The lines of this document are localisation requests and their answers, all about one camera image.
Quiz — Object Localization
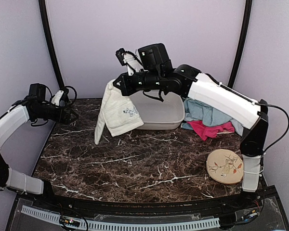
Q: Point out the light blue towel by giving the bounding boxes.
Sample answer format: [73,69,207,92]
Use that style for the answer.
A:
[181,98,243,136]

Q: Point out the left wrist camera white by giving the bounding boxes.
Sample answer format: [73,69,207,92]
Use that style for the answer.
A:
[51,90,68,106]

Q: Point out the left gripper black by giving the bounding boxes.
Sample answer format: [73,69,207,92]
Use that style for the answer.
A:
[33,104,78,125]

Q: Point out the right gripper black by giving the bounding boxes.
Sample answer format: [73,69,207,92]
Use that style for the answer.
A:
[114,68,163,95]

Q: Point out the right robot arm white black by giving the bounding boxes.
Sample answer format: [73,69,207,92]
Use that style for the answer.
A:
[113,43,268,209]

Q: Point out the white plastic basin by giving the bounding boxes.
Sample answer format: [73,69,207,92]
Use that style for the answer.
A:
[130,91,185,130]

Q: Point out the white embroidered towel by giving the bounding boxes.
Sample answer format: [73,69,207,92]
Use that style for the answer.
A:
[94,80,144,145]

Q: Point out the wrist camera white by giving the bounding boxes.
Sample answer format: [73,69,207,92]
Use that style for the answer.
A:
[116,48,144,76]
[51,90,68,106]

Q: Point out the black frame post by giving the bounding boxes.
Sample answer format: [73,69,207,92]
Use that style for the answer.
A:
[227,0,253,88]
[38,0,65,89]

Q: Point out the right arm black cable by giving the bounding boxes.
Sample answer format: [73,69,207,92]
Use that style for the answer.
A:
[219,81,289,154]

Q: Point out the round floral wooden plate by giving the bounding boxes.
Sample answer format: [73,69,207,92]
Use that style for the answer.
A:
[206,149,244,185]

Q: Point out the pink towel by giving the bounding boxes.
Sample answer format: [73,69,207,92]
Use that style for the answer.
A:
[181,120,235,141]

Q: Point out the left camera black cable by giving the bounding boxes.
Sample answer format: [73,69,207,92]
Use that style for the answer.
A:
[62,86,78,106]

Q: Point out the white slotted cable duct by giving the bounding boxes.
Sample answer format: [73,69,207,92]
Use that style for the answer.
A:
[21,205,221,231]

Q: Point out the left black frame post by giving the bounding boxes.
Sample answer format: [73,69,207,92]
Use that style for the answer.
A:
[38,0,65,89]

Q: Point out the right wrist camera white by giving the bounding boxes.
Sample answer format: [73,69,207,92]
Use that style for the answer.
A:
[116,48,144,76]

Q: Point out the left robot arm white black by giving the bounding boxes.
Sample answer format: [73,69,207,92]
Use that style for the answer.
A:
[0,83,79,210]

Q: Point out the right black frame post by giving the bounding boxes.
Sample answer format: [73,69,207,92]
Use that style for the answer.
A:
[227,0,253,88]

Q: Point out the black front rail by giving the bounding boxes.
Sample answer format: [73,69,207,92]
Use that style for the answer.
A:
[33,186,276,217]

